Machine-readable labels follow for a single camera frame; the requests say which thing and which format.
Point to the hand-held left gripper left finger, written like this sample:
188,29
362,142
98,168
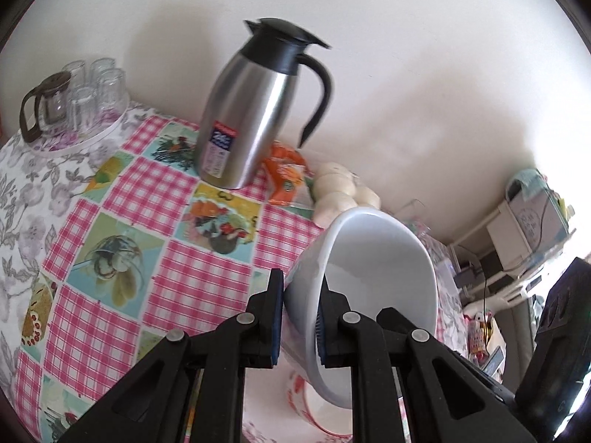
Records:
276,323

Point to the smartphone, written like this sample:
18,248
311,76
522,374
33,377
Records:
494,361

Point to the red rimmed white bowl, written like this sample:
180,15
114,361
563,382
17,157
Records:
323,413

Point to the teal cloth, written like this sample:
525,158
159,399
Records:
524,180

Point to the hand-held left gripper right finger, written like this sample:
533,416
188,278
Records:
321,337

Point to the white power strip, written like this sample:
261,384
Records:
447,271

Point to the stainless steel thermos jug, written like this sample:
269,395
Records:
244,115

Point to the black charger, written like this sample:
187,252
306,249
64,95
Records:
467,277

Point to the orange snack packet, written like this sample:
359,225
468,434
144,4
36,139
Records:
286,173

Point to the white round tray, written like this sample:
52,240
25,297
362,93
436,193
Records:
94,136

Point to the bag of white steamed buns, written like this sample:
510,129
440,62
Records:
341,194

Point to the pale blue bowl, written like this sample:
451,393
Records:
383,267

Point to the grey floral tablecloth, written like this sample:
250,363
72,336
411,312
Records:
27,194

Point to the colourful snack packet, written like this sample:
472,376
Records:
479,337

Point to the white box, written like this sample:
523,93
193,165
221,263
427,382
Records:
531,226

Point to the clear drinking glass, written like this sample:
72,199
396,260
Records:
84,108
75,74
102,70
114,94

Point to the clear glass mug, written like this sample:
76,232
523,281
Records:
413,221

